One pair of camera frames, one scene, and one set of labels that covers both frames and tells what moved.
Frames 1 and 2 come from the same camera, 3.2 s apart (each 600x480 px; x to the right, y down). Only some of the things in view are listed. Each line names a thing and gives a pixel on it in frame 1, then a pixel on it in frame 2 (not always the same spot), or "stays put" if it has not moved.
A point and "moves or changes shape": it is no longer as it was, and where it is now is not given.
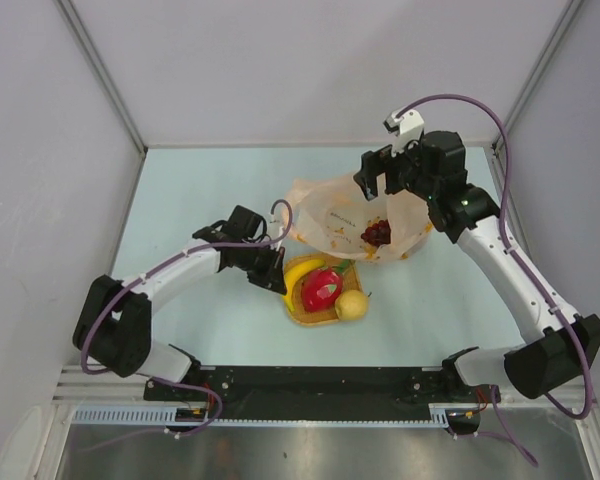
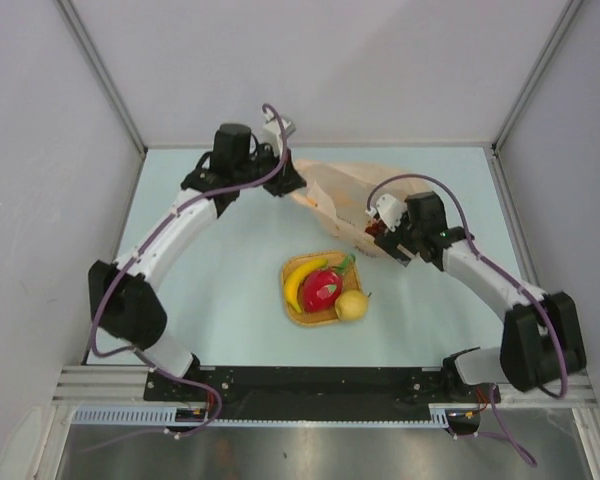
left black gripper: [271, 277] to [287, 181]
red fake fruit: [321, 287] stays put
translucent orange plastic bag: [329, 215] moves or changes shape
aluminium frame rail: [82, 385] stays put
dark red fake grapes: [378, 234] moves or changes shape
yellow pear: [351, 305] stays put
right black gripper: [380, 162] to [391, 240]
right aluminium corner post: [561, 26] stays put
